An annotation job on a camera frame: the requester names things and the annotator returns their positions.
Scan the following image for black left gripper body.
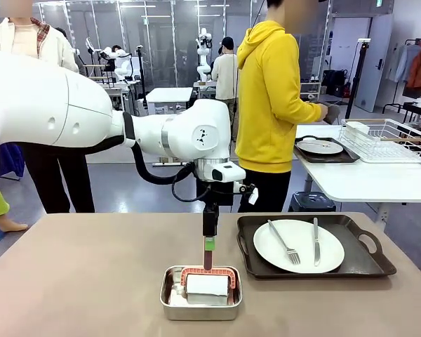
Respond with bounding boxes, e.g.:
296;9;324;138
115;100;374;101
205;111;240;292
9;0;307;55
202;181;234;230

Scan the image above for salmon lint roller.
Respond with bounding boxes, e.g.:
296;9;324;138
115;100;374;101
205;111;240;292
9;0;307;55
180;249;240;299

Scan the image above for white round plate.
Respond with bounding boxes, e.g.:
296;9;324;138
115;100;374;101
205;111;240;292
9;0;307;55
253;219;345;274
297;139;344;156

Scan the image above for grey cloth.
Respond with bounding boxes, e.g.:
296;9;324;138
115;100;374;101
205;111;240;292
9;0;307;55
325;104;341;126

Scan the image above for person's right forearm yellow sleeve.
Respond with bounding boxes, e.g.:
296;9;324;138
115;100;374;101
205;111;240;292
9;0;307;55
294;99;328;122

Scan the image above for person's right hand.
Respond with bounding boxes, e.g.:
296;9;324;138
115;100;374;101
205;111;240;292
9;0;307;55
316;100;330;121

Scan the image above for small white left wrist module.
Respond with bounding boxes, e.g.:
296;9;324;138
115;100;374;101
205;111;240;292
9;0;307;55
239;182;260;206

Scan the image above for stainless steel tray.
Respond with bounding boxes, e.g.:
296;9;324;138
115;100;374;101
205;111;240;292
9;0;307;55
159;265;243;322

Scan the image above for silver fork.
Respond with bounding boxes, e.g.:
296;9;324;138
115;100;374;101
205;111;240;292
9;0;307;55
267;220;302;265

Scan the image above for dark blue bin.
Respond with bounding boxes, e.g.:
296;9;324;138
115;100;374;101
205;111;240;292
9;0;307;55
288;192;338;213

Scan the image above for silver table knife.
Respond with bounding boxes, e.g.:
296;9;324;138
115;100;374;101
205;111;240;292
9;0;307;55
312;217;321;267

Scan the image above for white background table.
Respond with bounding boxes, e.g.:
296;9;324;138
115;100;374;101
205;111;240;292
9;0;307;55
145;86;194;115

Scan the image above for person in yellow hoodie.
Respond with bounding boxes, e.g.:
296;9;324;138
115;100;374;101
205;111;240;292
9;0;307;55
234;0;329;213

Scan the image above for person in beige with cap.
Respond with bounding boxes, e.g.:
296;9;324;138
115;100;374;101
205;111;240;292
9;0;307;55
210;37;239;103

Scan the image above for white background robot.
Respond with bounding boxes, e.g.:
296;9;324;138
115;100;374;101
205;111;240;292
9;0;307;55
195;27;213;84
103;45;136;84

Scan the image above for white side table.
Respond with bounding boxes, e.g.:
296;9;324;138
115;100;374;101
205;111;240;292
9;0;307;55
294;124;421;213

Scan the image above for white cutlery holder box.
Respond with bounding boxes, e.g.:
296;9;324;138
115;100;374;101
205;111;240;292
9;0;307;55
346;121;370;137

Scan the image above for black bags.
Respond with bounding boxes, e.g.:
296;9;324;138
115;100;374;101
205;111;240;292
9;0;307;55
322;69;352;98

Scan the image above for black tripod pole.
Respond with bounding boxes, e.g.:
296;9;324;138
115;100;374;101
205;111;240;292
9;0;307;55
345;37;371;120

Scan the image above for white door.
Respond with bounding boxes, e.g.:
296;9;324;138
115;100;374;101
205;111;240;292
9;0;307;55
354;15;394;113

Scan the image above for blue cloth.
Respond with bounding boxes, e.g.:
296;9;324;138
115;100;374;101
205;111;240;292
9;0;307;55
0;142;25;181

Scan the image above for person in white jacket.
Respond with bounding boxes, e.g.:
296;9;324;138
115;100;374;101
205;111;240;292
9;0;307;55
0;0;95;215

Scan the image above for light blue shirt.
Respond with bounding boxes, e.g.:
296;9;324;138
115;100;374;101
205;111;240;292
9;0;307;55
389;44;421;84

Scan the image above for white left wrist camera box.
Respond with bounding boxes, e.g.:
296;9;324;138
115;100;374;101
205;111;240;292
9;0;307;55
212;163;247;183

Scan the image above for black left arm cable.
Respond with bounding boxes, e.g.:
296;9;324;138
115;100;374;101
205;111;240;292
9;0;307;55
124;112;211;204

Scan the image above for black handled serving tray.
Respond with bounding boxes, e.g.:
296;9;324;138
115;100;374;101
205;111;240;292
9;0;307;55
236;213;397;281
293;136;361;164

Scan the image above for white wire dish rack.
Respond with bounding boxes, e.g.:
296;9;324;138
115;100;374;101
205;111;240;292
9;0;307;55
338;118;421;164

